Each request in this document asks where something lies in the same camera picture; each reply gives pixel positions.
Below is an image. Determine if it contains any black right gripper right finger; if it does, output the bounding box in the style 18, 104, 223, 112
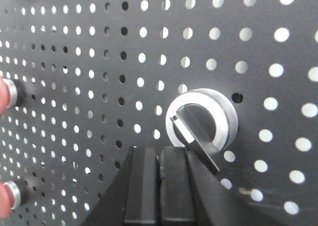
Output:
160, 147, 281, 226

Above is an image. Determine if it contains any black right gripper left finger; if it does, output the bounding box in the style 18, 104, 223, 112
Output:
83, 147, 159, 226

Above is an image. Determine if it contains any lower red push button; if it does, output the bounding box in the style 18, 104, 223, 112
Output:
0, 181, 22, 219

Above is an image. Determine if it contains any red push button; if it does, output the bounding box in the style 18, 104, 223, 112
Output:
0, 77, 18, 114
0, 181, 22, 219

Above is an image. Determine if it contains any upper red push button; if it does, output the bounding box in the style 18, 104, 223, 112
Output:
0, 77, 18, 114

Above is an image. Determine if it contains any black perforated pegboard panel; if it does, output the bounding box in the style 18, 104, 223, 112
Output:
0, 0, 318, 226

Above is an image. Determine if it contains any black rotary selector switch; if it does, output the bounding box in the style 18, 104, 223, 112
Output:
165, 88, 239, 174

